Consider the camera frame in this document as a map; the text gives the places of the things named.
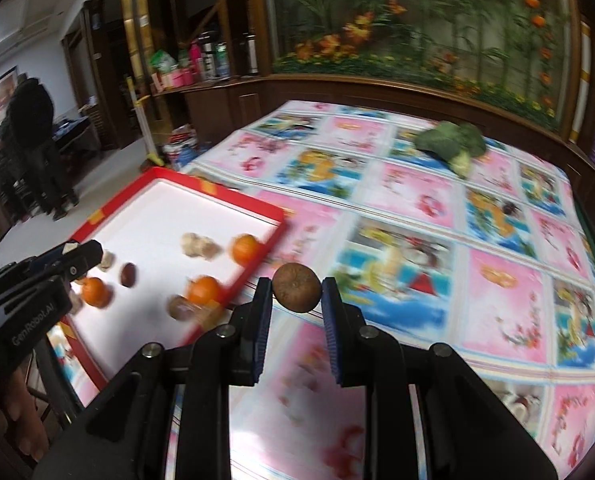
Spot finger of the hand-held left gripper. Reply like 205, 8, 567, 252
38, 239, 103, 281
0, 255, 66, 311

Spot steel thermos flask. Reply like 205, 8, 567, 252
242, 32, 258, 76
200, 32, 218, 81

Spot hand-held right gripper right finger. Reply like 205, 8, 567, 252
321, 276, 561, 480

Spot small orange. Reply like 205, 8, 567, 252
230, 233, 266, 267
80, 277, 113, 308

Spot person's left hand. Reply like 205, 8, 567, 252
2, 380, 51, 461

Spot white plastic bucket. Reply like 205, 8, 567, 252
162, 125, 198, 168

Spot large orange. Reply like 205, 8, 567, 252
186, 275, 224, 306

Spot glass artificial flower display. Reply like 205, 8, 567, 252
260, 0, 583, 133

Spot wooden counter cabinet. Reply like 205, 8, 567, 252
150, 72, 595, 221

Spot pink containers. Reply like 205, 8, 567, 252
165, 67, 198, 91

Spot green packet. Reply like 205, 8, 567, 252
150, 50, 178, 73

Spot brown kiwi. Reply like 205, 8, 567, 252
272, 262, 323, 313

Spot red box with white inside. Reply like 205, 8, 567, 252
52, 166, 288, 396

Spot white pole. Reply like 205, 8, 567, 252
125, 76, 166, 166

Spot fruit printed tablecloth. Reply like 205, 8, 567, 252
48, 100, 595, 480

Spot green leafy vegetable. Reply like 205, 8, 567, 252
415, 121, 488, 180

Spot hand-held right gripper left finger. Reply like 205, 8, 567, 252
32, 276, 274, 480

